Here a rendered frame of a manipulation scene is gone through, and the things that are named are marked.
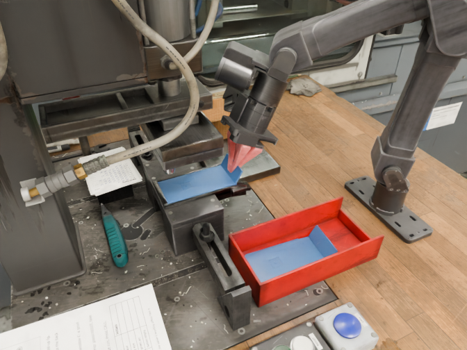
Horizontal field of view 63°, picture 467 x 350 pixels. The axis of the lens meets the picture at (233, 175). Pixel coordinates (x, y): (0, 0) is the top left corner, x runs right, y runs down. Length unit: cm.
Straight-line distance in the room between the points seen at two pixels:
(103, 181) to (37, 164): 28
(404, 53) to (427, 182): 88
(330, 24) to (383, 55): 106
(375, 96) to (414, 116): 105
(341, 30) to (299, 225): 36
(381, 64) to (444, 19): 107
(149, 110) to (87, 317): 35
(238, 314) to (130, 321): 18
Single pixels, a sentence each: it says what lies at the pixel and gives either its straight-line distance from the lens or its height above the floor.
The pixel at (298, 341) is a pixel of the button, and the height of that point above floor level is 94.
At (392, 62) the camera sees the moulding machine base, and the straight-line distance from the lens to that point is 176.
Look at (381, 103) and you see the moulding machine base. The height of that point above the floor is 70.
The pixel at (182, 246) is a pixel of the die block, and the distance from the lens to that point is 72.
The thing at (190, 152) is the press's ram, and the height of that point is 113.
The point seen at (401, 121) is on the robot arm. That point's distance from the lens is 74.
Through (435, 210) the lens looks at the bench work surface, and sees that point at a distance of 92.
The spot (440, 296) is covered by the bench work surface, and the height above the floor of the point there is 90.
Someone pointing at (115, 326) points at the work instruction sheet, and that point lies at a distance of 67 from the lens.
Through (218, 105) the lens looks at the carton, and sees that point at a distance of 111.
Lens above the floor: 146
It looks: 38 degrees down
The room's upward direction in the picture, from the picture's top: straight up
